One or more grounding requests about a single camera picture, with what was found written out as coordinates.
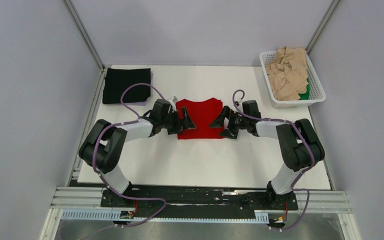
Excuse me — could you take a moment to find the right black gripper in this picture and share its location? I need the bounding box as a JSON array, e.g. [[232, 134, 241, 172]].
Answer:
[[209, 106, 249, 140]]

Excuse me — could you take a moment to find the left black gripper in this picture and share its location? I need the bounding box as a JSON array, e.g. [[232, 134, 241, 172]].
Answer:
[[161, 107, 196, 136]]

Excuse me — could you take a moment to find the red t shirt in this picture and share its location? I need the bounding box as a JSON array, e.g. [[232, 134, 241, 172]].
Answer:
[[175, 98, 224, 140]]

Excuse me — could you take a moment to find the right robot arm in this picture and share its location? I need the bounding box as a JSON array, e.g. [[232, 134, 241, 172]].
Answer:
[[209, 100, 326, 209]]

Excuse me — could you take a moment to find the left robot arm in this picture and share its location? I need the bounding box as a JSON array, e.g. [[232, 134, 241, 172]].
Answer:
[[78, 99, 197, 207]]

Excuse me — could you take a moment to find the folded black t shirt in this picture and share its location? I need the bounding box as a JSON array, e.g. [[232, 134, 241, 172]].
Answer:
[[102, 68, 152, 105]]

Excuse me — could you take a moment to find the beige t shirt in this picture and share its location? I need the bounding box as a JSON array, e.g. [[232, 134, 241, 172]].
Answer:
[[265, 46, 308, 101]]

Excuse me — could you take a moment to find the green t shirt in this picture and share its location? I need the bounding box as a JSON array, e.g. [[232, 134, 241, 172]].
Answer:
[[298, 78, 311, 101]]

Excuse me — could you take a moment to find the white plastic basket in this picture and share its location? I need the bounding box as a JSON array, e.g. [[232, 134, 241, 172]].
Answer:
[[259, 50, 326, 109]]

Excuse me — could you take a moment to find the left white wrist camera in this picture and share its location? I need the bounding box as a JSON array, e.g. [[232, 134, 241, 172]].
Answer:
[[166, 96, 178, 105]]

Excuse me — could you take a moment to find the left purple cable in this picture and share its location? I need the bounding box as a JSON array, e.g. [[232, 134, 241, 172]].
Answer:
[[56, 83, 168, 240]]

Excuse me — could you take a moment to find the purple cable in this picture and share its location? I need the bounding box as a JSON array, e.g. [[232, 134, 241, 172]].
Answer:
[[56, 83, 168, 240], [232, 89, 316, 232]]

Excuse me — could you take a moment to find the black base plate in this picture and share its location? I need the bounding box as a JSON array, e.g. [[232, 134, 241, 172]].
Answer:
[[100, 185, 298, 220]]

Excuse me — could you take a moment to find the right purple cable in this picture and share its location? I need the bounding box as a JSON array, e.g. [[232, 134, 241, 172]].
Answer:
[[232, 89, 316, 232]]

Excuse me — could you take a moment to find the aluminium frame rail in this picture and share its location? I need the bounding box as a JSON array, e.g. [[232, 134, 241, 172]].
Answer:
[[40, 185, 361, 240]]

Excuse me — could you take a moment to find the left frame post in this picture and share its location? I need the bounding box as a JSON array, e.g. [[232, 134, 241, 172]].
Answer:
[[62, 0, 105, 72]]

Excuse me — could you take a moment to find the frame post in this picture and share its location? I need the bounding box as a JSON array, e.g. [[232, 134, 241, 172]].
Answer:
[[62, 0, 105, 72], [306, 0, 342, 55]]

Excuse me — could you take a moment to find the right frame post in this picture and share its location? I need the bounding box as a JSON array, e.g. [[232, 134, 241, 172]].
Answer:
[[306, 0, 342, 55]]

